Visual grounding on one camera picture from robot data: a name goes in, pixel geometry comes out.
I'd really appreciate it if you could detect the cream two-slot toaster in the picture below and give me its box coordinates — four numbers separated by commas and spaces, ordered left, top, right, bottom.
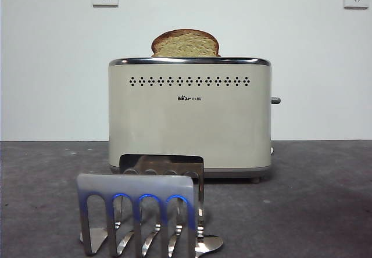
108, 56, 273, 184

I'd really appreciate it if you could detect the shiny steel toast rack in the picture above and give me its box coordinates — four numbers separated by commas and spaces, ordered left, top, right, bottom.
76, 153, 225, 258

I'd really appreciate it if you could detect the brown crust bread slice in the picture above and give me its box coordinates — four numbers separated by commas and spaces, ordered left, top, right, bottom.
150, 28, 222, 58

